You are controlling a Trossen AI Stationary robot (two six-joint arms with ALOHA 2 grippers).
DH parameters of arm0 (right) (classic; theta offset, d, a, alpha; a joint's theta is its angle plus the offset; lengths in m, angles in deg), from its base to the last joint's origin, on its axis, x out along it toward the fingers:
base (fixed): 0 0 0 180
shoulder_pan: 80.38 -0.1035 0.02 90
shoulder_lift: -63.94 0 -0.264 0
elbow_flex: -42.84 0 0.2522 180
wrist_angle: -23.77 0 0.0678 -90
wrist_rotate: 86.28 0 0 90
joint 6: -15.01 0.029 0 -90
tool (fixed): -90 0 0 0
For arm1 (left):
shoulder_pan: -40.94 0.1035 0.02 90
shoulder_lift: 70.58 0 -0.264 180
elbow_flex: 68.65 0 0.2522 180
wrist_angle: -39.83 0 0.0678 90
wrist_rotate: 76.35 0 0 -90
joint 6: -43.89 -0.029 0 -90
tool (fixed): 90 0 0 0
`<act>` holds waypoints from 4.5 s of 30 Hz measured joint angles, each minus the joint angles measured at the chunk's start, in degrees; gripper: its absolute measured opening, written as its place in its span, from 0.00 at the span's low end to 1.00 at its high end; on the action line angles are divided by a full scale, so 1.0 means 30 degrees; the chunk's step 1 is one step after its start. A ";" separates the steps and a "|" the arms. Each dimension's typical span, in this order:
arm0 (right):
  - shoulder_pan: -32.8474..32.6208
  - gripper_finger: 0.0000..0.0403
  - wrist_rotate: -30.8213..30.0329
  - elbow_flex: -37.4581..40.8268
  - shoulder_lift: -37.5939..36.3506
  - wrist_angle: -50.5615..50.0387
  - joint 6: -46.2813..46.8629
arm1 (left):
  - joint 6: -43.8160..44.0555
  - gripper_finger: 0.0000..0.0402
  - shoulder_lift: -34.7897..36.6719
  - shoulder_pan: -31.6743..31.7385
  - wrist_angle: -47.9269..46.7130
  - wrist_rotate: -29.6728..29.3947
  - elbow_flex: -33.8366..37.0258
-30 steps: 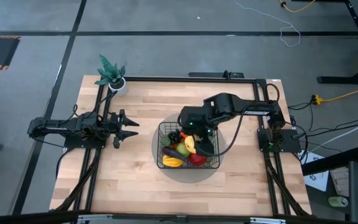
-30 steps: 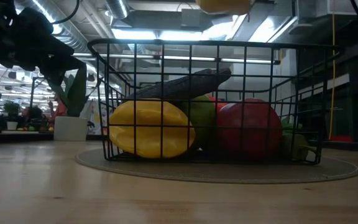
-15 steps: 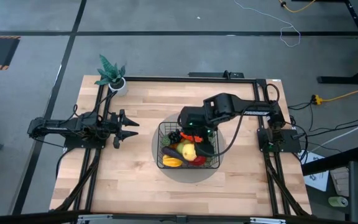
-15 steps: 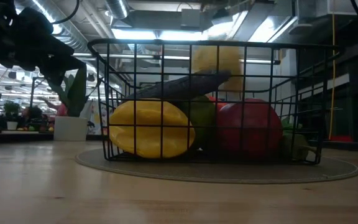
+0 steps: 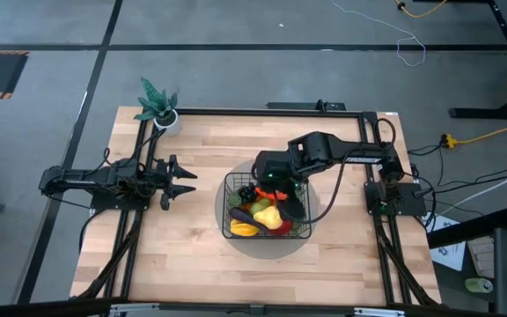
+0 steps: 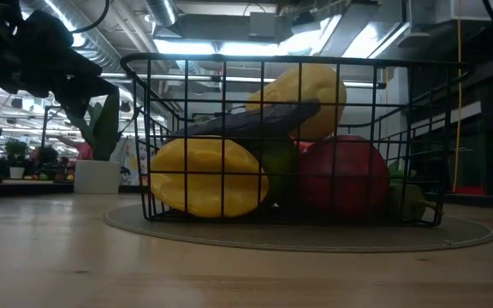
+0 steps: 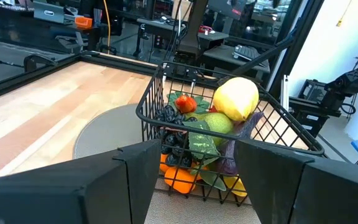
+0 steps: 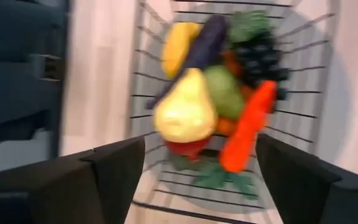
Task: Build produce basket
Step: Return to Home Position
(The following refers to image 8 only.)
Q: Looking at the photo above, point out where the red pomegranate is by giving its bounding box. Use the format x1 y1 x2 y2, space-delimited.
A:
165 136 213 161

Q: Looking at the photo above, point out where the black beam with silver brackets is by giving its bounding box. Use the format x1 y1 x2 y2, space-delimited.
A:
0 0 71 175

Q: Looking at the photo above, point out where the yellow banana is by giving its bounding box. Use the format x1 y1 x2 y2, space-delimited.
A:
161 21 201 79

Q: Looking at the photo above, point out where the purple eggplant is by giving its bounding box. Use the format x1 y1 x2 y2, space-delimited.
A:
146 14 229 110

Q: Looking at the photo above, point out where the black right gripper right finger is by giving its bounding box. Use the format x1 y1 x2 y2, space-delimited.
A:
255 133 358 224

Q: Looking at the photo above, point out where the black wire basket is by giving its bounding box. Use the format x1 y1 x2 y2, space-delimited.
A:
129 0 338 224

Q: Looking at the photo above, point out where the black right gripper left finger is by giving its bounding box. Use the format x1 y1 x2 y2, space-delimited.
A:
0 136 146 224

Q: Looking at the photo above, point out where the black grape bunch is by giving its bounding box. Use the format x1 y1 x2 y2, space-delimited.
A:
234 32 291 100

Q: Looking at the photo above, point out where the yellow pear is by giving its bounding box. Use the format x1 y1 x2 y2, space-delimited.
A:
154 67 219 144

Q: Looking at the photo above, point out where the orange carrot with green top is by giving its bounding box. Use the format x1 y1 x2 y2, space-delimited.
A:
194 80 278 200

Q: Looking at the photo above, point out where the green leafy vegetable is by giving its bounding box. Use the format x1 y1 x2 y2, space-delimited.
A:
228 11 273 43

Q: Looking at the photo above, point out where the green pear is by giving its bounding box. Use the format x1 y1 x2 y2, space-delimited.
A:
203 64 246 121

